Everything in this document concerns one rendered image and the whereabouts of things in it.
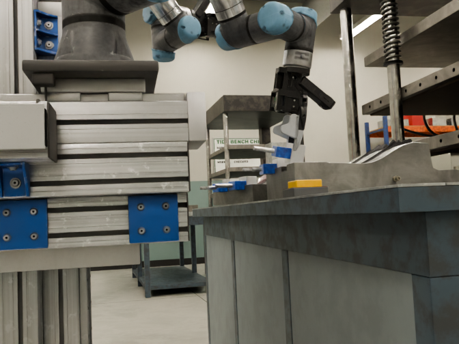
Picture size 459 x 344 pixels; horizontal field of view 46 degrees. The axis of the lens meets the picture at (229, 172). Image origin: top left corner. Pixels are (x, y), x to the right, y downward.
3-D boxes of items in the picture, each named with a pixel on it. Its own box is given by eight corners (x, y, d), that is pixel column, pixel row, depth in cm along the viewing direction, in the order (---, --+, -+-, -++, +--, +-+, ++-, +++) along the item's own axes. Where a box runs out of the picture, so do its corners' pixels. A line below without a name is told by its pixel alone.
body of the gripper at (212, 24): (209, 41, 196) (180, 35, 189) (210, 16, 196) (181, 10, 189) (221, 37, 190) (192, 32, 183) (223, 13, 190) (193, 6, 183)
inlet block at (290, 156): (254, 159, 139) (257, 138, 139) (250, 158, 144) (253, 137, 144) (302, 166, 142) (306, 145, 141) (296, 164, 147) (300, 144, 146)
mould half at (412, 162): (296, 198, 135) (292, 144, 136) (267, 201, 160) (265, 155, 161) (475, 191, 145) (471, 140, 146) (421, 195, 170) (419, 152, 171)
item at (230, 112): (234, 289, 556) (225, 89, 571) (205, 274, 705) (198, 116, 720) (320, 281, 579) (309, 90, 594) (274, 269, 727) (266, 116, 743)
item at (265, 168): (244, 179, 150) (243, 159, 150) (240, 180, 154) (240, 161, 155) (290, 177, 152) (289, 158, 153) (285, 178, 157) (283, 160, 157)
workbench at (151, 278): (144, 298, 518) (141, 205, 524) (130, 277, 701) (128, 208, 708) (216, 292, 535) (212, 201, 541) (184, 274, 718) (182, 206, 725)
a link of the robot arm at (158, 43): (164, 52, 171) (162, 18, 171) (147, 61, 180) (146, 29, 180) (185, 56, 175) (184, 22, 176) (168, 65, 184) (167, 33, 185)
